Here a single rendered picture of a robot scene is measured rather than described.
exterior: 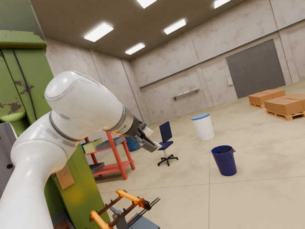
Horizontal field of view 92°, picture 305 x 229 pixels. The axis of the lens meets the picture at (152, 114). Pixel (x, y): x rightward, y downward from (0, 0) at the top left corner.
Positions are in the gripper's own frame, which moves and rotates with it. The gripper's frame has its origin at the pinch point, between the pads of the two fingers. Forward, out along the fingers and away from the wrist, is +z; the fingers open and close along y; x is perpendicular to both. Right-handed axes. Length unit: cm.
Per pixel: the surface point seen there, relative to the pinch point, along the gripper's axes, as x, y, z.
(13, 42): -47, -110, -33
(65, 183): -86, -29, 29
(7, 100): -73, -80, -20
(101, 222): -64, 9, 33
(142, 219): -60, 15, 74
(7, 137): -75, -51, -16
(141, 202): -40, 10, 46
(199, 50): 386, -706, 716
